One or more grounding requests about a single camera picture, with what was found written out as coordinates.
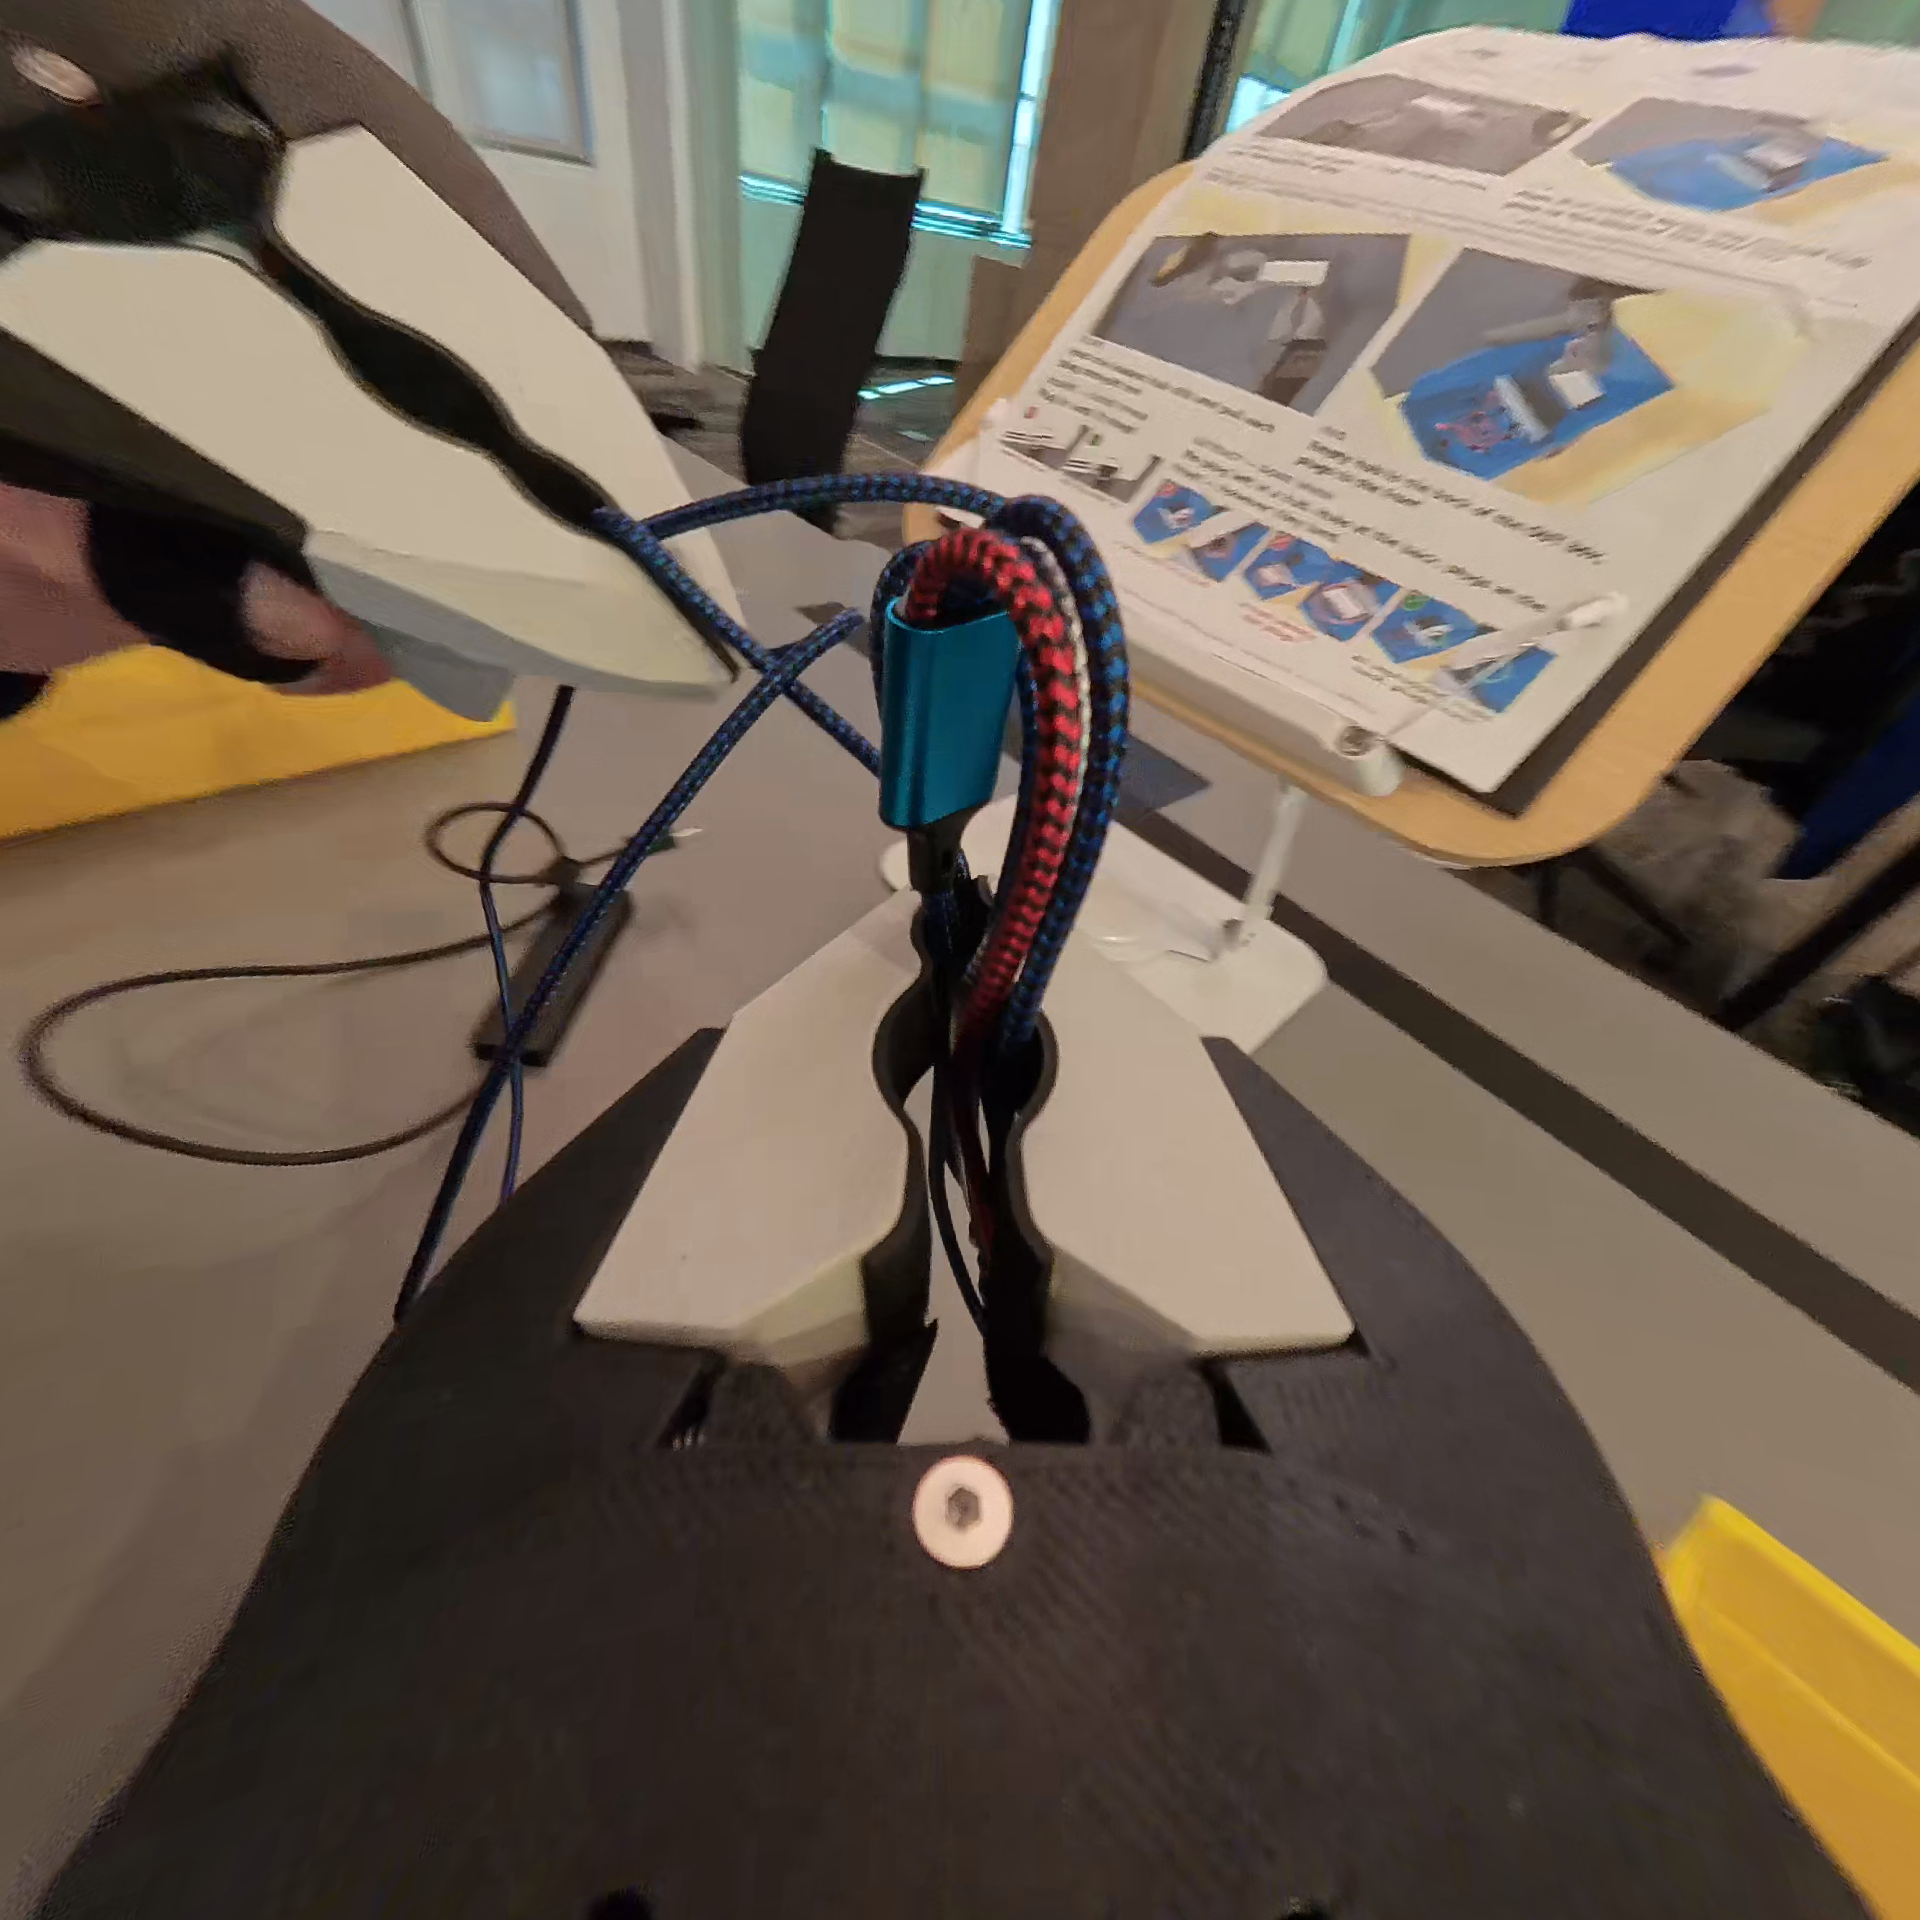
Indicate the black usb hub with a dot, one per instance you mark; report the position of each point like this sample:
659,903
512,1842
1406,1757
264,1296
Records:
555,977

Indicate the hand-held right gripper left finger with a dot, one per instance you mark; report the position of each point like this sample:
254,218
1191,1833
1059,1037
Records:
753,1200

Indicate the person's left hand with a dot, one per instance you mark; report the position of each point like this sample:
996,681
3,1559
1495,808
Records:
48,614

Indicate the black office chair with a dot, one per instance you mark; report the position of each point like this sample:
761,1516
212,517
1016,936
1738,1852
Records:
827,302

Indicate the printed instruction sheet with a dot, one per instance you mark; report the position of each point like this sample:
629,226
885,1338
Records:
1441,360

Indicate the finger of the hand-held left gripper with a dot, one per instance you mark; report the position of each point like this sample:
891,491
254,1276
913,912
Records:
301,390
451,273

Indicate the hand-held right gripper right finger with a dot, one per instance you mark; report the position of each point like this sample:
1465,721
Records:
1199,1200

